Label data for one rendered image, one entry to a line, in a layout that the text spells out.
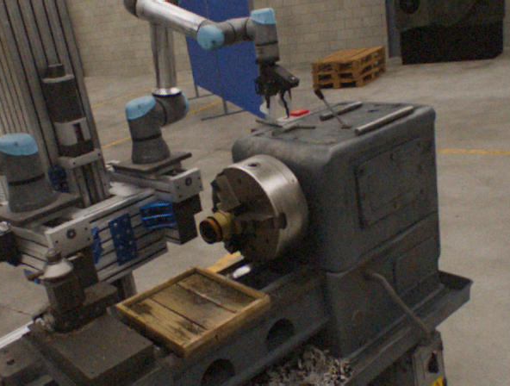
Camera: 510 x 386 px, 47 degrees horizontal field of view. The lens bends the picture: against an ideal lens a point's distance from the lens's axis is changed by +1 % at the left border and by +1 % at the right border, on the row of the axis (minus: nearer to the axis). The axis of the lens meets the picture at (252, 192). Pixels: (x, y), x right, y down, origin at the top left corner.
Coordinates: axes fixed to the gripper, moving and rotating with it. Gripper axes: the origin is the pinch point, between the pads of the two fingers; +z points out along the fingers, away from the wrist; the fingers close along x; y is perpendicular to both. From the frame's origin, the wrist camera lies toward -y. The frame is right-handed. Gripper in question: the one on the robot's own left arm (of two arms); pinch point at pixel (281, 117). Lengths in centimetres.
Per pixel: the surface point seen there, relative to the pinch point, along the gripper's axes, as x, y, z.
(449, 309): -28, -42, 75
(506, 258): -169, 10, 129
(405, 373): -10, -34, 94
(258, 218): 34.6, -22.8, 19.4
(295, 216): 25.1, -27.7, 21.5
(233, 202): 33.8, -11.1, 16.7
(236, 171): 31.8, -12.3, 7.3
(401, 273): -15, -33, 57
